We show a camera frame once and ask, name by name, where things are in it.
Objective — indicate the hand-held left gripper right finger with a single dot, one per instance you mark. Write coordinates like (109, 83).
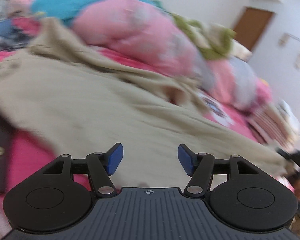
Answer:
(186, 158)

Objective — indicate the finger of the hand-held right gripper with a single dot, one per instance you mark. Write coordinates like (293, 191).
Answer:
(285, 155)

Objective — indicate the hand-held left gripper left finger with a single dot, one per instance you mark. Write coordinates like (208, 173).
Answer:
(115, 158)

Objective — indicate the beige pants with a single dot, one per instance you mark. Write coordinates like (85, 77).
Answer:
(102, 105)

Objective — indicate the pink striped cloth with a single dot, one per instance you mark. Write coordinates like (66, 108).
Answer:
(267, 122)

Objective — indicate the pink floral bed blanket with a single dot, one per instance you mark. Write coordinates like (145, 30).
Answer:
(25, 155)

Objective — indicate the green and cream fleece blanket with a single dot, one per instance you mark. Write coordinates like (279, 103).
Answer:
(215, 52)

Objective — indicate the white fluffy cloth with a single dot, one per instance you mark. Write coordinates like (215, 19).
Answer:
(241, 51)

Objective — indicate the brown wooden door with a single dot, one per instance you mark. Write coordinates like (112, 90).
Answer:
(255, 25)

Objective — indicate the pink and blue floral quilt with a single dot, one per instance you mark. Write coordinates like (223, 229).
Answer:
(130, 22)

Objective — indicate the plaid shirt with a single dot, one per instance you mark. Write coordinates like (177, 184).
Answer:
(10, 40)

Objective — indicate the blue jeans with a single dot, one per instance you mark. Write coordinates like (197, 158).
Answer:
(0, 28)

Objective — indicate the wall hook rack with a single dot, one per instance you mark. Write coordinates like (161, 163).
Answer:
(299, 58)

